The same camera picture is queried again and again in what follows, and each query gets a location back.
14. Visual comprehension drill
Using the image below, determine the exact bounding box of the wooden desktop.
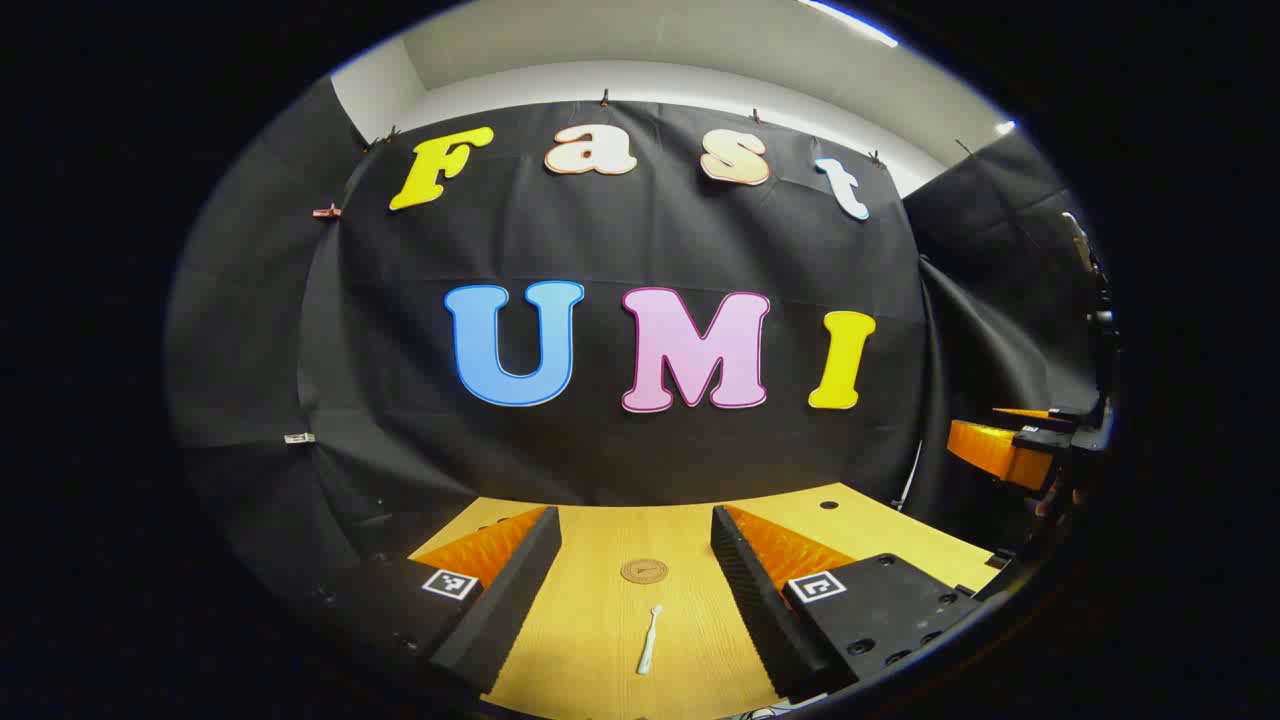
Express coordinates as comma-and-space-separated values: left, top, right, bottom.
408, 483, 1001, 720

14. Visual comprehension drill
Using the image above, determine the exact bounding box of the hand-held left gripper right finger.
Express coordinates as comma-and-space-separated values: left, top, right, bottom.
710, 505, 986, 701

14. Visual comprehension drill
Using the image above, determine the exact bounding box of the ceiling light strip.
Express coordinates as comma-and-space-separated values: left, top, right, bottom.
798, 0, 901, 49

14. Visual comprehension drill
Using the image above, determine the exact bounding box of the white strap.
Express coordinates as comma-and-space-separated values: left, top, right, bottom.
893, 440, 923, 509

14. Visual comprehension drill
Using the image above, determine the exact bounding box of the pale green toothbrush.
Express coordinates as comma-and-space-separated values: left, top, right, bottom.
637, 604, 664, 676

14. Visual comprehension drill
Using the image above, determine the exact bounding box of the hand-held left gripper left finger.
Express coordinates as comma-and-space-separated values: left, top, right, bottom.
300, 505, 563, 696

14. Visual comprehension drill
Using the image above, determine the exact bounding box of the black backdrop cloth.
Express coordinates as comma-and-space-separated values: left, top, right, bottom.
165, 75, 1101, 601

